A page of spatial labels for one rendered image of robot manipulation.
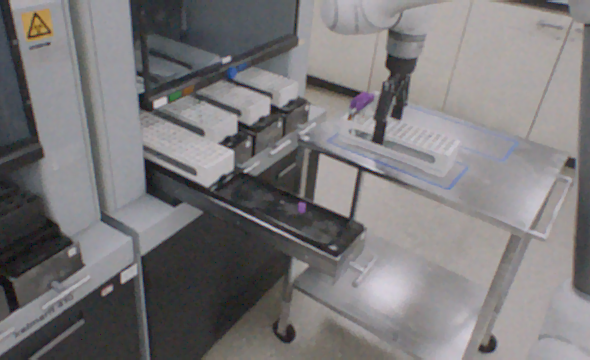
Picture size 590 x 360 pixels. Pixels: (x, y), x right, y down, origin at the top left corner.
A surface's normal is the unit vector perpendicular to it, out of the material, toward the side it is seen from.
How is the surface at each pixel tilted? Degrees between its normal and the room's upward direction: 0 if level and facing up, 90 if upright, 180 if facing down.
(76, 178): 90
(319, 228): 0
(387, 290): 0
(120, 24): 90
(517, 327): 0
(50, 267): 90
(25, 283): 90
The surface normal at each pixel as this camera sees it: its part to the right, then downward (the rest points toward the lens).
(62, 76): 0.83, 0.36
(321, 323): 0.07, -0.84
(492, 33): -0.57, 0.41
